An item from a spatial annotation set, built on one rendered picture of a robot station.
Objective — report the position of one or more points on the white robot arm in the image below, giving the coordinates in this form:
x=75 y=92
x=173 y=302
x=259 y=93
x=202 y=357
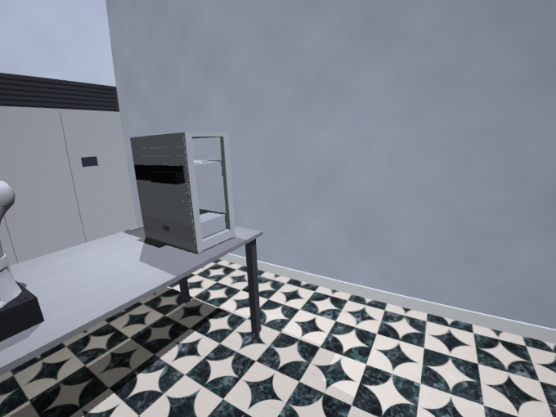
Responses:
x=9 y=289

